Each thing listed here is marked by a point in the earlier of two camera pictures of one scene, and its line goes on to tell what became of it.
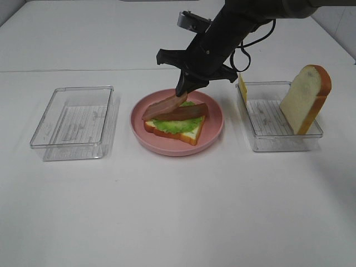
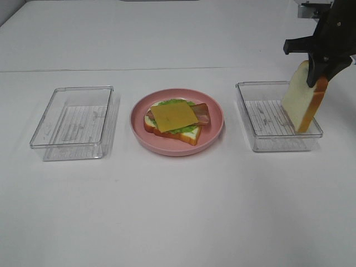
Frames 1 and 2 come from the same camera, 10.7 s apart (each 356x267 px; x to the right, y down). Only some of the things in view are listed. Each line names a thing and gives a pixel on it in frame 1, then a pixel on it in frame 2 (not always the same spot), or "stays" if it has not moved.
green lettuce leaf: [178, 125] -> [181, 130]
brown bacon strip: [184, 112] -> [150, 114]
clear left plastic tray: [71, 127] stays
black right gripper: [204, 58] -> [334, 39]
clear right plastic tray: [266, 122] stays
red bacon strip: [163, 105] -> [202, 113]
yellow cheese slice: [244, 88] -> [172, 116]
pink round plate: [209, 136] stays
